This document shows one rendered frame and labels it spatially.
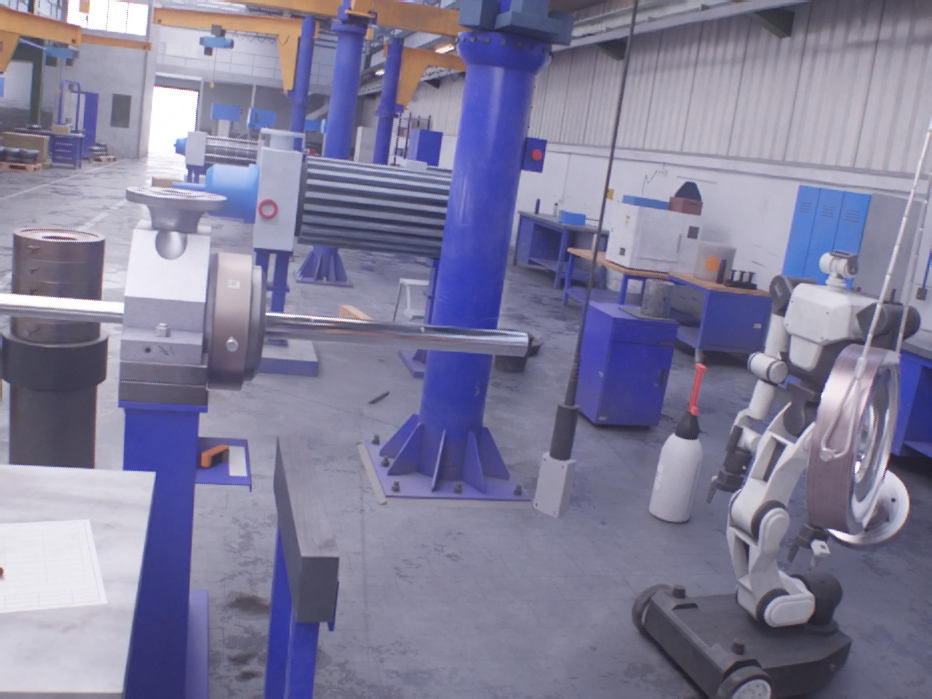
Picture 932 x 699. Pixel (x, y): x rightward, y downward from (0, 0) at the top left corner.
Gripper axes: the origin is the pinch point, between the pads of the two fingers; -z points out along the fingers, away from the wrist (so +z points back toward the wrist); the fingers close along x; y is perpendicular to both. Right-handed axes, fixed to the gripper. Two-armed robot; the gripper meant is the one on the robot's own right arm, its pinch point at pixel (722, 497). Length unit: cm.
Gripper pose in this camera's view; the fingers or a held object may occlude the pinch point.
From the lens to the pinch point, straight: 313.4
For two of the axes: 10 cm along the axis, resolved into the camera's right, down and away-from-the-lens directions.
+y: 3.2, 2.4, -9.2
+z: 3.2, -9.4, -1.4
